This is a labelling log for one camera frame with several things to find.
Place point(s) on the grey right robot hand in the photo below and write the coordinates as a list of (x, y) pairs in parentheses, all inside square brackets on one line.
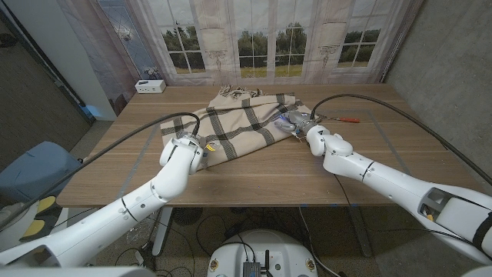
[(296, 121)]

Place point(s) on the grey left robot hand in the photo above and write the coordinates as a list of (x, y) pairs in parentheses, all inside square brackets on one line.
[(211, 147)]

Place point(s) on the beige plaid scarf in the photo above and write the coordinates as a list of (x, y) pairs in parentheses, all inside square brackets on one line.
[(238, 123)]

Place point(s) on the white robot shoulder cover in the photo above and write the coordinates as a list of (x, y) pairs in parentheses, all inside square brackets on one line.
[(77, 272)]

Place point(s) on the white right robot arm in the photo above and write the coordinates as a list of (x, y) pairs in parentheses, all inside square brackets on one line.
[(384, 181)]

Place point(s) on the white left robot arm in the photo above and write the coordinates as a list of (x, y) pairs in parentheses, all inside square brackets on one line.
[(169, 181)]

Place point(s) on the round black fan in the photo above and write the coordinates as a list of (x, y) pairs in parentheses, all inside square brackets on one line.
[(188, 216)]

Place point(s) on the white power strip box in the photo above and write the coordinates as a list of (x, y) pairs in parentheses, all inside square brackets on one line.
[(150, 86)]

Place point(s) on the printed window backdrop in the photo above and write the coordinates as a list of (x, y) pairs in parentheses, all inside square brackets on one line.
[(269, 23)]

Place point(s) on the white table leg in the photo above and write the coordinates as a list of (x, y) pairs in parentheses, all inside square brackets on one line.
[(161, 238)]

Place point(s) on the clear crumpled plastic wrap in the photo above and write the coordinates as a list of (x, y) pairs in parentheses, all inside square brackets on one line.
[(144, 232)]

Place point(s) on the black antenna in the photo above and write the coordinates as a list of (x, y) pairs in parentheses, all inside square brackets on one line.
[(267, 259)]

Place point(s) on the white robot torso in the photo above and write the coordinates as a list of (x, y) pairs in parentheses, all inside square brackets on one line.
[(284, 250)]

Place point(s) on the small black electronics box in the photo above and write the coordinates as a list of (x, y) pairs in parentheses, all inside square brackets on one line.
[(251, 269)]

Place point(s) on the grey table leg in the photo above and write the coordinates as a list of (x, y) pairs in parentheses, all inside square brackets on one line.
[(363, 238)]

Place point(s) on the black yellow foot pedal unit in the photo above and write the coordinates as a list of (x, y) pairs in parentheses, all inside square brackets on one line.
[(46, 203)]

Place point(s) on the grey white shoe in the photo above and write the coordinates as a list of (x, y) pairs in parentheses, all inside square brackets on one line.
[(9, 211)]

